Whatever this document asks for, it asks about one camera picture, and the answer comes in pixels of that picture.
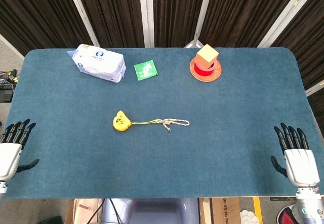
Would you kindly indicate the light wooden crate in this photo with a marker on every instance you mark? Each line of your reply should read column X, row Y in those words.
column 84, row 211

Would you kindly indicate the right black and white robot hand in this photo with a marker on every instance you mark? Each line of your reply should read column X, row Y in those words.
column 301, row 165

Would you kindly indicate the round woven coaster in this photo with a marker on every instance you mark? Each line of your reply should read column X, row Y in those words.
column 202, row 78

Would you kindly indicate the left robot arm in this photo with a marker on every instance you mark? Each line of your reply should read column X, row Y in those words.
column 2, row 189

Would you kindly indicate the white and blue tissue pack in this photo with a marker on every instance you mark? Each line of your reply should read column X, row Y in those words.
column 100, row 63

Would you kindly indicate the brown cardboard box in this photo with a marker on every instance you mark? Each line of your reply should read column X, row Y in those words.
column 222, row 211

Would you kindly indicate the white frame post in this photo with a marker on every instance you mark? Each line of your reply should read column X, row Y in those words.
column 202, row 13
column 150, row 13
column 83, row 16
column 283, row 18
column 315, row 87

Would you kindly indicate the red and black object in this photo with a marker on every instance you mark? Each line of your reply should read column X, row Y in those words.
column 286, row 217

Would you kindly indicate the green sachet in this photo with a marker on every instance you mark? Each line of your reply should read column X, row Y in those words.
column 145, row 70

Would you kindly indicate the grey blue robot torso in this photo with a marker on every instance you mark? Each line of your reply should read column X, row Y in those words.
column 157, row 211

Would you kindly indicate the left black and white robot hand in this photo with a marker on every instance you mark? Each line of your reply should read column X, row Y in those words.
column 8, row 158

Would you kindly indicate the wooden cube block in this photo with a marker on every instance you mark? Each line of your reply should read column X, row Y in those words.
column 206, row 55

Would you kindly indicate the red tape roll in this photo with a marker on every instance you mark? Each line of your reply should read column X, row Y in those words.
column 202, row 70

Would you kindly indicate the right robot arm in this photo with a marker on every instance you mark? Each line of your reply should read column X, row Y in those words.
column 308, row 206

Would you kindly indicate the blue table cloth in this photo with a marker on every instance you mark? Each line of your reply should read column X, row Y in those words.
column 162, row 163

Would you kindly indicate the white flower shaped object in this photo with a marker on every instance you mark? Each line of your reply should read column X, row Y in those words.
column 249, row 216

